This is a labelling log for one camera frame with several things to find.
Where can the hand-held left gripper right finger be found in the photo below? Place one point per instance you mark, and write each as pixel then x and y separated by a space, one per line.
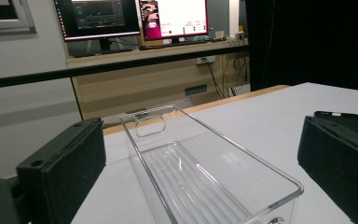
pixel 338 168

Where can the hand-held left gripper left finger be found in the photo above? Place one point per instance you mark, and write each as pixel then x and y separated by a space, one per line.
pixel 65 168

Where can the black phone case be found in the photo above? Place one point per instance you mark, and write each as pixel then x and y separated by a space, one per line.
pixel 351 123

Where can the clear plastic storage tray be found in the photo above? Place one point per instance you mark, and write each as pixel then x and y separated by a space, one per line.
pixel 199 174

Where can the white cabinet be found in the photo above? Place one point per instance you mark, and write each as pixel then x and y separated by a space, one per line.
pixel 21 109

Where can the white table cover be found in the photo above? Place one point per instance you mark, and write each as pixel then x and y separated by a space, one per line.
pixel 261 124

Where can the wooden desk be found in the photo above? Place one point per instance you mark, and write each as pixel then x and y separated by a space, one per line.
pixel 136 84

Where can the black curtain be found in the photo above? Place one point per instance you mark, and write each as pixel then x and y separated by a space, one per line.
pixel 310 40

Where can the computer monitor with dark screen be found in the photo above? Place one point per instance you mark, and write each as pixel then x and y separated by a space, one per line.
pixel 99 17

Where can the computer monitor with bright screen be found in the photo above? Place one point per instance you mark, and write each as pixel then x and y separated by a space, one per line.
pixel 177 18

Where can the black horizontal frame bar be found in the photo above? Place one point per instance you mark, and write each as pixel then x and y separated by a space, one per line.
pixel 43 76

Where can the grey window frame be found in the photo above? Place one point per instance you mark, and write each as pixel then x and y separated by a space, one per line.
pixel 9 23

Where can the white wall socket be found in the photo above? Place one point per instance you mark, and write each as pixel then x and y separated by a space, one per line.
pixel 205 59

